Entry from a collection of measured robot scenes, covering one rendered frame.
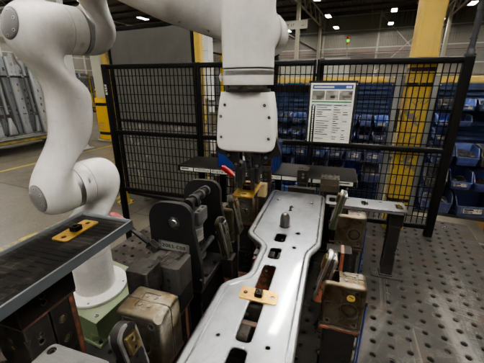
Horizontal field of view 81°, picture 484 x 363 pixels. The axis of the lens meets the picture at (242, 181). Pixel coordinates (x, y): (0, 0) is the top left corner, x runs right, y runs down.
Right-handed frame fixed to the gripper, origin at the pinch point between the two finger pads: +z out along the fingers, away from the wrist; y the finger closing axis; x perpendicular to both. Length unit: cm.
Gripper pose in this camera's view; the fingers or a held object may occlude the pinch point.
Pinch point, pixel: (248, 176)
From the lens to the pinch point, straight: 52.7
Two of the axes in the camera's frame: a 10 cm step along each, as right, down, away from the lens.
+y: 9.6, 0.9, -2.6
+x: 2.8, -3.2, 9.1
